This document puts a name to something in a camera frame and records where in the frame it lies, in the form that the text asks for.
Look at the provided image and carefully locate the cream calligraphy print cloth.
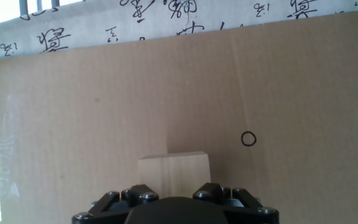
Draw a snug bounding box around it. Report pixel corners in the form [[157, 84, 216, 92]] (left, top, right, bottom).
[[0, 0, 358, 62]]

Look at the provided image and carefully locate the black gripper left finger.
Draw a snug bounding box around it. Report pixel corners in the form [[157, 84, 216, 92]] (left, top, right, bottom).
[[71, 184, 160, 224]]

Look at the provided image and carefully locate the brown cardboard sheet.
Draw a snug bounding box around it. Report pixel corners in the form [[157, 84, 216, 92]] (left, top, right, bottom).
[[0, 8, 358, 224]]

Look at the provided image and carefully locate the clear tape strip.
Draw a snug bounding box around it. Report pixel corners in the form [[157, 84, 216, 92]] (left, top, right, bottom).
[[0, 93, 23, 224]]

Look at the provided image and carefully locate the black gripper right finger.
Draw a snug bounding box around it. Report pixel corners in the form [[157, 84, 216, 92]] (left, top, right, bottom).
[[192, 182, 280, 224]]

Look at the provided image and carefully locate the light wooden block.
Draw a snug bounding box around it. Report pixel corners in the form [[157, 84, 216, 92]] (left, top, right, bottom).
[[137, 151, 212, 198]]

